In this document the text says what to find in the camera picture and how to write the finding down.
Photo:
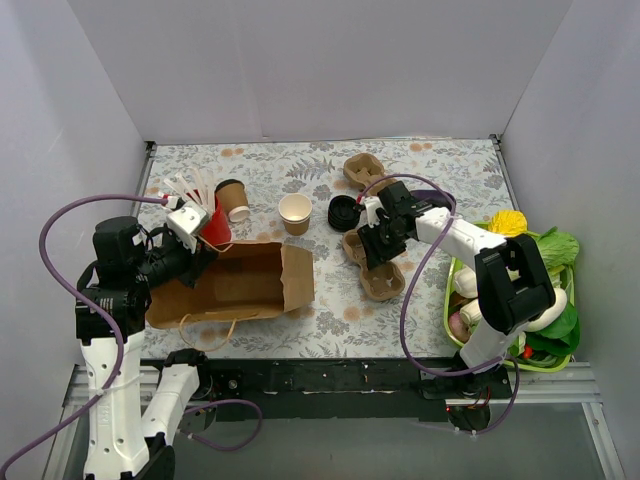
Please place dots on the green toy napa cabbage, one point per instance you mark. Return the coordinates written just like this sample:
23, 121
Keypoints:
557, 249

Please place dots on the brown paper bag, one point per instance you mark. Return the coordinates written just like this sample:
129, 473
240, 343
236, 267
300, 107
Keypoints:
249, 281

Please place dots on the purple toy onion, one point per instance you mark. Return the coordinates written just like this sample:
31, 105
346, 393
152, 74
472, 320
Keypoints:
458, 328

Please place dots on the dark green toy leafy vegetable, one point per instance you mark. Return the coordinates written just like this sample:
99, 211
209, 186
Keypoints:
561, 337

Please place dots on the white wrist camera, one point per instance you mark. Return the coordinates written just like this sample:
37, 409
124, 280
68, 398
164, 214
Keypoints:
374, 210
186, 222

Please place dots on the black coffee cup lid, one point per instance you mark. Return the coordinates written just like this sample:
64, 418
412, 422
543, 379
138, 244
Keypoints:
227, 183

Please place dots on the aluminium frame rail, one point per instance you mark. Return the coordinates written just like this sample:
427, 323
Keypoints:
574, 384

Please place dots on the green plastic basket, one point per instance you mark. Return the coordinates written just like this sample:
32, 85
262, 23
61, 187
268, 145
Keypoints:
528, 359

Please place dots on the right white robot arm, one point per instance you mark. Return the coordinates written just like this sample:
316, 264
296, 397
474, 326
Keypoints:
511, 279

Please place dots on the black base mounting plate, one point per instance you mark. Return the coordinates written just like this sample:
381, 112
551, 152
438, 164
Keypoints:
349, 388

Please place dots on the white toy radish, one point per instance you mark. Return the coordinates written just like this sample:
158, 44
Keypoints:
550, 314

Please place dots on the purple toy eggplant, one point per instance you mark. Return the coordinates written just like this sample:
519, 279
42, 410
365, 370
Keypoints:
431, 196

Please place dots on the brown paper coffee cup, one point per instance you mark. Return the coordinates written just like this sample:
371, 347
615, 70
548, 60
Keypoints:
295, 211

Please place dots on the small white toy cabbage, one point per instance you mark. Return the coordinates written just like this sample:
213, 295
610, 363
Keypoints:
465, 284

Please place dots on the red plastic cup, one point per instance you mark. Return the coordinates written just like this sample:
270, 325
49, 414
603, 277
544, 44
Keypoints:
217, 231

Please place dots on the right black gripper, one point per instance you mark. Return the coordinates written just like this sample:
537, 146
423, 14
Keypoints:
379, 240

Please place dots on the yellow toy napa cabbage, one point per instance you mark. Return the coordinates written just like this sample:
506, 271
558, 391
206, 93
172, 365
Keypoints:
509, 223

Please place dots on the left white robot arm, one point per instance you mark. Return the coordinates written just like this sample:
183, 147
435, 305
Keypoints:
124, 442

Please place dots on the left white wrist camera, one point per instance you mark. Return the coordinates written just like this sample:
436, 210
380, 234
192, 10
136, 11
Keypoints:
186, 222

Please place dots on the brown cardboard cup carrier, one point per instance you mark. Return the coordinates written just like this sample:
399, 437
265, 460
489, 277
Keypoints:
363, 169
380, 283

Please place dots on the stack of black lids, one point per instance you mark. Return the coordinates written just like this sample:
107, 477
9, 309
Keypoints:
343, 213

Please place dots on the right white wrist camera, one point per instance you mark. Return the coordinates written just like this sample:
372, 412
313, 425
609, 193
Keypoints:
374, 210

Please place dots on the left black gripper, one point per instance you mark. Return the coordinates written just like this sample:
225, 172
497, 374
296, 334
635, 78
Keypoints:
198, 257

